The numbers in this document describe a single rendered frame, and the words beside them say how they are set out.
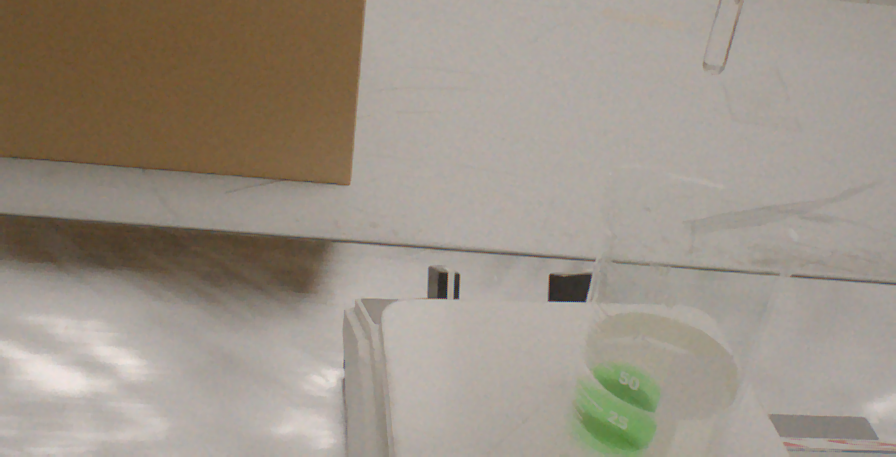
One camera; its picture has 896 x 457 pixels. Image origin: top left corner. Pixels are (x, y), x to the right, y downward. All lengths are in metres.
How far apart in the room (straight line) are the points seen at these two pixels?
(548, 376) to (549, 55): 0.49
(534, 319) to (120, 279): 0.23
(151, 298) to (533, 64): 0.38
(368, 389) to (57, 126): 0.30
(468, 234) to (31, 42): 0.25
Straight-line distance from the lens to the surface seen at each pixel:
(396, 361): 0.32
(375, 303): 0.42
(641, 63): 0.80
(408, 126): 0.65
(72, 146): 0.59
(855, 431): 0.48
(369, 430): 0.33
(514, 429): 0.30
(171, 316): 0.48
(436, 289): 0.39
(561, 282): 0.40
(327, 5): 0.53
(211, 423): 0.42
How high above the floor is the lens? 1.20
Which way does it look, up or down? 31 degrees down
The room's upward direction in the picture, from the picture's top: 8 degrees clockwise
